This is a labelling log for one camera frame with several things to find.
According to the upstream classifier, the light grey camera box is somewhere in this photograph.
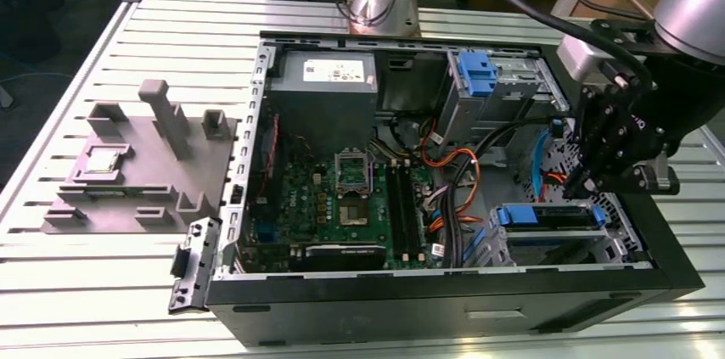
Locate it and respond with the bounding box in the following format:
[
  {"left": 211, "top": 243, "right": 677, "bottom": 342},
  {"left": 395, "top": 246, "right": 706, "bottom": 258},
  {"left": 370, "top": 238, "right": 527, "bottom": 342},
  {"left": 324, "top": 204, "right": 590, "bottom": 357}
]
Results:
[{"left": 557, "top": 36, "right": 624, "bottom": 80}]

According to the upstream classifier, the black PC case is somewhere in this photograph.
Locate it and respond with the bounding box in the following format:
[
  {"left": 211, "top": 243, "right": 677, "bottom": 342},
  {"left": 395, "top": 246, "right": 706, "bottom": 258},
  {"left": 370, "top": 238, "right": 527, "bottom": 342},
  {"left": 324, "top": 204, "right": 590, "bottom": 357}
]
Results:
[{"left": 203, "top": 30, "right": 706, "bottom": 347}]

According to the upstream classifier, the metal disk bay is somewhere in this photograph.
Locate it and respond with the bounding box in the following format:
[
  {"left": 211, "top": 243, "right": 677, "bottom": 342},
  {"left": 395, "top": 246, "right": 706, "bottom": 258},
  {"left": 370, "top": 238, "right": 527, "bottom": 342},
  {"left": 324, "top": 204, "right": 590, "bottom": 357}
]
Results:
[{"left": 463, "top": 201, "right": 648, "bottom": 269}]

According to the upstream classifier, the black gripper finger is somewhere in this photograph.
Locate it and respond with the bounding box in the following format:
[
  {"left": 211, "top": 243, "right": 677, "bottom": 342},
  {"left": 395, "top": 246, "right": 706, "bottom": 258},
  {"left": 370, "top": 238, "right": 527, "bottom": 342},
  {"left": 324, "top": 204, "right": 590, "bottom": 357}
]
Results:
[
  {"left": 563, "top": 87, "right": 617, "bottom": 201},
  {"left": 587, "top": 154, "right": 681, "bottom": 195}
]

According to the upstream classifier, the silver CPU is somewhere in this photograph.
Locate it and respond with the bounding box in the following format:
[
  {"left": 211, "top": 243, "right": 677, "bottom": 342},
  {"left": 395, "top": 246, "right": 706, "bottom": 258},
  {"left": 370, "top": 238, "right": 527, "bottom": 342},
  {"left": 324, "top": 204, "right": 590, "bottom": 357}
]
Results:
[{"left": 83, "top": 149, "right": 123, "bottom": 174}]

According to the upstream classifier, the green RAM stick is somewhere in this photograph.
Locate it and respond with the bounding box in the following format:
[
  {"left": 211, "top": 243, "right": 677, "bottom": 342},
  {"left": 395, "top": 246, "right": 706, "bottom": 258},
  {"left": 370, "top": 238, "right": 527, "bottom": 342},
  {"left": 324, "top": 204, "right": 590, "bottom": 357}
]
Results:
[{"left": 84, "top": 188, "right": 146, "bottom": 199}]

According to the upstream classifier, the grey power supply unit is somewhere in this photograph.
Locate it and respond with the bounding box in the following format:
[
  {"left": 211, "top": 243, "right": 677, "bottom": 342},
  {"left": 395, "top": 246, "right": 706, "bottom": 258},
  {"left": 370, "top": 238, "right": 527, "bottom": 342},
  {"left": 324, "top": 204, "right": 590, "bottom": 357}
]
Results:
[{"left": 264, "top": 51, "right": 379, "bottom": 159}]

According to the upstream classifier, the black graphics card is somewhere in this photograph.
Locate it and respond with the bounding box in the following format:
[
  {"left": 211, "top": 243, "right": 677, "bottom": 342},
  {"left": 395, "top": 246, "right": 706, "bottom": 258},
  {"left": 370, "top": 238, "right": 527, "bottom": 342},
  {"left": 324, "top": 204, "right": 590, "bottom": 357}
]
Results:
[{"left": 303, "top": 243, "right": 390, "bottom": 273}]

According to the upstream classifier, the metal socket cover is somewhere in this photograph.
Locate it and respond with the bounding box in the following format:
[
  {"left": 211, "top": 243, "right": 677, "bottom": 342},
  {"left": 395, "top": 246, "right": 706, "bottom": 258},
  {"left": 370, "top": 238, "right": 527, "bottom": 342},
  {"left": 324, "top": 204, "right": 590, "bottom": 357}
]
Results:
[{"left": 332, "top": 149, "right": 377, "bottom": 199}]

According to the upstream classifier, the metal locking lever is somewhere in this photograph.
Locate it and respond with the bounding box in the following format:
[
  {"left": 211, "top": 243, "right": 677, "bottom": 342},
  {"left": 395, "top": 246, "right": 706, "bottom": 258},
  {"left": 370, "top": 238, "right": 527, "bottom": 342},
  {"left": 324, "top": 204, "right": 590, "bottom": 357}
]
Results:
[{"left": 367, "top": 150, "right": 379, "bottom": 199}]

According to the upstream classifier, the thin red wire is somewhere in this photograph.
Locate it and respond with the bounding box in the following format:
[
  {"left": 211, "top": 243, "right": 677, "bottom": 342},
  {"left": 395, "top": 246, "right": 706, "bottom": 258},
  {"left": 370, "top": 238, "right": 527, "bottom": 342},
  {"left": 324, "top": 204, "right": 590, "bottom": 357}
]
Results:
[{"left": 255, "top": 114, "right": 283, "bottom": 203}]

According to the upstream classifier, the orange wire bundle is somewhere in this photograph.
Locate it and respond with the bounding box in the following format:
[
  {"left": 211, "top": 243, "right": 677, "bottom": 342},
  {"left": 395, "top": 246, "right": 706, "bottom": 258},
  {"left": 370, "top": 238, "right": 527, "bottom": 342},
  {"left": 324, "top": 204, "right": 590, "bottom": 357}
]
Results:
[{"left": 419, "top": 116, "right": 483, "bottom": 233}]

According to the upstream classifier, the blue drive latch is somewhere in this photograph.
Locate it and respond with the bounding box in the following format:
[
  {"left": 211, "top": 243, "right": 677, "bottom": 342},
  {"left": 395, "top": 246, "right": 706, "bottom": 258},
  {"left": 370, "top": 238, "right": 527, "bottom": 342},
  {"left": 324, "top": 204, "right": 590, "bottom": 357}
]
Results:
[{"left": 459, "top": 52, "right": 498, "bottom": 98}]

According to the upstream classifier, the green motherboard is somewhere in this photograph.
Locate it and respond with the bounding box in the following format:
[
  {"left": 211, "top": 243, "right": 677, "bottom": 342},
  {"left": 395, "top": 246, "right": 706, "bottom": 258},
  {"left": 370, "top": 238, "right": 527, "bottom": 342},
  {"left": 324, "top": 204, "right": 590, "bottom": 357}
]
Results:
[{"left": 236, "top": 133, "right": 449, "bottom": 273}]

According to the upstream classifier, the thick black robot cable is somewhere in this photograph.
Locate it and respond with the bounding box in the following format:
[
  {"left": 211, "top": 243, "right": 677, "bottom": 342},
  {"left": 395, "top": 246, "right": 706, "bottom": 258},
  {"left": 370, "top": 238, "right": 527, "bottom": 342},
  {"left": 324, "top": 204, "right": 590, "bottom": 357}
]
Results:
[{"left": 481, "top": 0, "right": 658, "bottom": 91}]

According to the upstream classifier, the grey parts rack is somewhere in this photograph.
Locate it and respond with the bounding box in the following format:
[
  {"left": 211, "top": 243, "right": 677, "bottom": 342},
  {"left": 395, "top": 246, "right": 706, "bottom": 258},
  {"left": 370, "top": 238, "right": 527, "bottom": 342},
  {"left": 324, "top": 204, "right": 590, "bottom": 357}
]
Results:
[{"left": 39, "top": 78, "right": 243, "bottom": 236}]

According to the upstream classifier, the CPU socket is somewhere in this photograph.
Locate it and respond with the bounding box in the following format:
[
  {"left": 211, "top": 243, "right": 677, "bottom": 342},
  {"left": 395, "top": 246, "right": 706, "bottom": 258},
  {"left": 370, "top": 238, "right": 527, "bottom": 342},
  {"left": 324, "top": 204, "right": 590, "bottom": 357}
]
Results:
[{"left": 338, "top": 198, "right": 379, "bottom": 229}]

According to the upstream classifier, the grey case side bracket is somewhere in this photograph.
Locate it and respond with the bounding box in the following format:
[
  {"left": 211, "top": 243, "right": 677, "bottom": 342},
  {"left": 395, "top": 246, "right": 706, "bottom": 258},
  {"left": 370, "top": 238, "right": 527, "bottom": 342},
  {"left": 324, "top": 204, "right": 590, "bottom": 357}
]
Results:
[{"left": 167, "top": 216, "right": 226, "bottom": 316}]

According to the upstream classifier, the metal optical drive cage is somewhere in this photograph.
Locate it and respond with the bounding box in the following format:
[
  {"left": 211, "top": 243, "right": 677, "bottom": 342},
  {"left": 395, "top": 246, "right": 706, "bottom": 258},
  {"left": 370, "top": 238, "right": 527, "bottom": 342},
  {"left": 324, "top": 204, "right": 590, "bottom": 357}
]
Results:
[{"left": 438, "top": 49, "right": 570, "bottom": 152}]

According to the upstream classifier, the hard disk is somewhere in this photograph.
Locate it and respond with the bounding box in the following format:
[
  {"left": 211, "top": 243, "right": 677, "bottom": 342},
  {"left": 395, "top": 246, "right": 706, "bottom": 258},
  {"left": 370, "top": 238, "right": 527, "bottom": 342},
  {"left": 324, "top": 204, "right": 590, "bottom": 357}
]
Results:
[{"left": 463, "top": 204, "right": 613, "bottom": 269}]

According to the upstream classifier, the black office chair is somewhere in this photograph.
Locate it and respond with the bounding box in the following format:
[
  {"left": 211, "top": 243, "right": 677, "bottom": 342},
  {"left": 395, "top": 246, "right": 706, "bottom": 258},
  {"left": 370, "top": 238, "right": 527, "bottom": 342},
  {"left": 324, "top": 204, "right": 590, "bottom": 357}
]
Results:
[{"left": 0, "top": 0, "right": 64, "bottom": 64}]

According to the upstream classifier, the black RAM slot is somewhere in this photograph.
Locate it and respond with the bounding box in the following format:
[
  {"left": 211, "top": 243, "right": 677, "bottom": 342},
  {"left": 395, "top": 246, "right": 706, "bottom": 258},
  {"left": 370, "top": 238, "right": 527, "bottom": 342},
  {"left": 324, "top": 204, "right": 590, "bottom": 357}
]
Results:
[
  {"left": 402, "top": 158, "right": 429, "bottom": 262},
  {"left": 386, "top": 158, "right": 414, "bottom": 263}
]

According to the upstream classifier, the blue data wire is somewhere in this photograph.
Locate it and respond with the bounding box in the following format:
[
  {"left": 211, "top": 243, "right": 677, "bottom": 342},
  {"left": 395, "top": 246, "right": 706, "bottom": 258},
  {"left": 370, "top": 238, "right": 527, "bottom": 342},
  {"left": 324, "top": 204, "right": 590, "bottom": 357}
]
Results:
[{"left": 531, "top": 118, "right": 569, "bottom": 204}]

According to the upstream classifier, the black cable bundle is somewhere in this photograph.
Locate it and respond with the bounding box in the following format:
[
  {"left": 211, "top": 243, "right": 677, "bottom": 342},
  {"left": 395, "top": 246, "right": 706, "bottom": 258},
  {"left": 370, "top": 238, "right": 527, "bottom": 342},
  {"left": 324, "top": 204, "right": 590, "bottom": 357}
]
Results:
[{"left": 441, "top": 115, "right": 567, "bottom": 269}]

